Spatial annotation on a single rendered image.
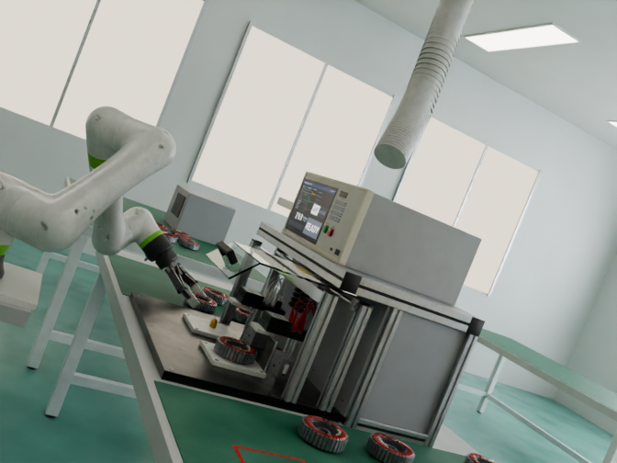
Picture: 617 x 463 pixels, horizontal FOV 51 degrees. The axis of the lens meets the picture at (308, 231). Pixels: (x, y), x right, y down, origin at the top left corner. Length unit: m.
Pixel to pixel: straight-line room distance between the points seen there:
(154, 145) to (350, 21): 5.26
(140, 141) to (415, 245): 0.80
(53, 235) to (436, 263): 0.97
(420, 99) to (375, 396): 1.79
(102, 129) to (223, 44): 4.62
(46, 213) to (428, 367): 1.02
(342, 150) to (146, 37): 2.26
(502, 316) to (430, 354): 6.76
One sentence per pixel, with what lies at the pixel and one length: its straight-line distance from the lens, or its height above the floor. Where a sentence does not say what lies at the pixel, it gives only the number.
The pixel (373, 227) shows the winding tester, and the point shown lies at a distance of 1.67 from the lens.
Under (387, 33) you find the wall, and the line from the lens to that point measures 7.15.
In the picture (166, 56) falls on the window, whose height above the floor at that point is 1.99.
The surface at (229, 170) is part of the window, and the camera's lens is 6.52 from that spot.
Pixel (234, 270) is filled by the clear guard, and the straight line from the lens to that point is 1.50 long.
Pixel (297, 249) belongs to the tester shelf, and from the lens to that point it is 1.82.
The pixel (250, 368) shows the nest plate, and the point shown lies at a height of 0.78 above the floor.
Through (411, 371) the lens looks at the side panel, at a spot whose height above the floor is 0.93.
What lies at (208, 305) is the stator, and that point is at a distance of 2.25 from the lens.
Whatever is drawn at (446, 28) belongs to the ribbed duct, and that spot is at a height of 2.26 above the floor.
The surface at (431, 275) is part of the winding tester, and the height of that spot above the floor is 1.17.
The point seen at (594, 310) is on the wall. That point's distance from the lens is 9.39.
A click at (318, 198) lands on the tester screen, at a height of 1.25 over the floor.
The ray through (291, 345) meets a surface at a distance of 1.78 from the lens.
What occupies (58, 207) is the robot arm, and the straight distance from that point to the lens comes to 1.64.
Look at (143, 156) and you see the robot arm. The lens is 1.83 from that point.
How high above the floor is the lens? 1.24
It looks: 2 degrees down
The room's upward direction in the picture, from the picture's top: 22 degrees clockwise
